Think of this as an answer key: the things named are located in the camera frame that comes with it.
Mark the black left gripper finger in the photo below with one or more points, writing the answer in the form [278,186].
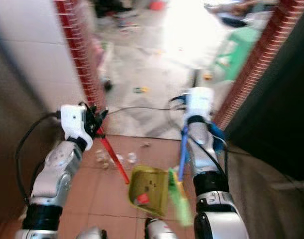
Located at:
[196,78]
[87,109]
[102,115]

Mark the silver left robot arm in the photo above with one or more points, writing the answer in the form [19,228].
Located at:
[54,179]

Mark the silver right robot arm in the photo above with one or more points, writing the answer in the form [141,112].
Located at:
[214,199]

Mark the small yellow toy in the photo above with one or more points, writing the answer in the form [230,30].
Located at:
[207,76]

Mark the white wheeled cart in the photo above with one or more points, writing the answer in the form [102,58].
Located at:
[105,67]

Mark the green and yellow toy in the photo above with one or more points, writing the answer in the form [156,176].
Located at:
[142,89]

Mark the green plastic stool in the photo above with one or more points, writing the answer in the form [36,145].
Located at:
[241,47]

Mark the blue plastic bucket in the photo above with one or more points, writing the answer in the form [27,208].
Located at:
[217,133]

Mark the dark blue mat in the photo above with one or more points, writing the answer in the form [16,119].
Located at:
[234,21]

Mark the lying person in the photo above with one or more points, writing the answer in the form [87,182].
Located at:
[234,7]

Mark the red plastic basin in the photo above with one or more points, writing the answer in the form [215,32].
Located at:
[155,5]

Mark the red wrapper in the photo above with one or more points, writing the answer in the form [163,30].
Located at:
[142,199]

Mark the silver robot left leg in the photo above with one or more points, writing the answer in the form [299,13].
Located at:
[92,233]

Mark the silver robot leg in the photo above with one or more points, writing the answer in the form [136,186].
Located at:
[164,229]
[92,233]

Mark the silver robot right leg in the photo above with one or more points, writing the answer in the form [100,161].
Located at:
[164,229]

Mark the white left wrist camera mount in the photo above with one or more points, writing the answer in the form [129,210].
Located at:
[72,122]

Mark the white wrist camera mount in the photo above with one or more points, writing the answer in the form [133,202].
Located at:
[200,103]
[72,122]

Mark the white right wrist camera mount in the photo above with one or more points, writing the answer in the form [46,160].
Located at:
[200,103]

